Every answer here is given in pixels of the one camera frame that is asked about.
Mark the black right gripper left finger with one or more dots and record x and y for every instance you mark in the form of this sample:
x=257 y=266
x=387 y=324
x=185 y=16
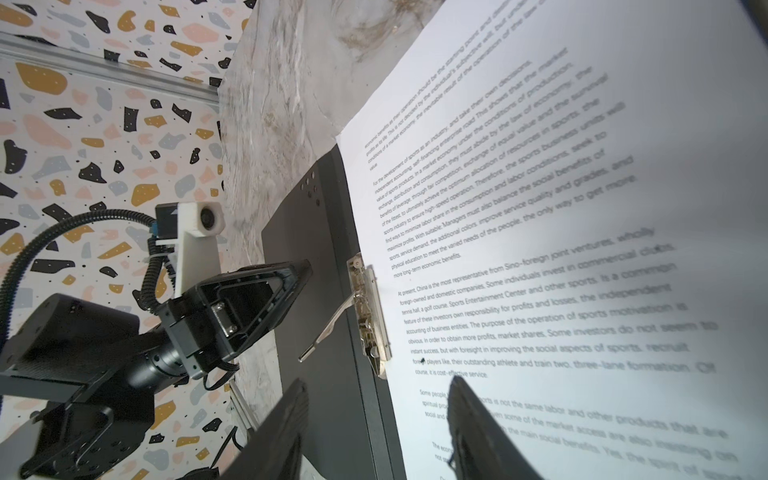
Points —
x=275 y=450

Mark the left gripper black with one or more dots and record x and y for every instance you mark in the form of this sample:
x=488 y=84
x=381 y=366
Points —
x=215 y=322

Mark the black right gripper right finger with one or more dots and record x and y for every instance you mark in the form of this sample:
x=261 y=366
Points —
x=481 y=449

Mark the orange black file folder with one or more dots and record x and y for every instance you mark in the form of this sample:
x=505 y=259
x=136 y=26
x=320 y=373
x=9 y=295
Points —
x=352 y=431

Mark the text page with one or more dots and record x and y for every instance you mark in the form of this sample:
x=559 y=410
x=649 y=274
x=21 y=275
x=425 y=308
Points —
x=565 y=204

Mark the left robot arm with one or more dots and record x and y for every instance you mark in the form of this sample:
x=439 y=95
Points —
x=99 y=374

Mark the metal folder clip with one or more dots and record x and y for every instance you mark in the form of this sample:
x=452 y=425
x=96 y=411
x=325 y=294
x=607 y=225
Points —
x=364 y=299

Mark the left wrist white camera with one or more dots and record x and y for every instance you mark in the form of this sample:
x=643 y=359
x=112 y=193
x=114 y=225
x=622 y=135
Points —
x=191 y=229

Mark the aluminium corner post left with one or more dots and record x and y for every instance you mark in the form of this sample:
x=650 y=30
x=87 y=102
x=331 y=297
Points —
x=54 y=57

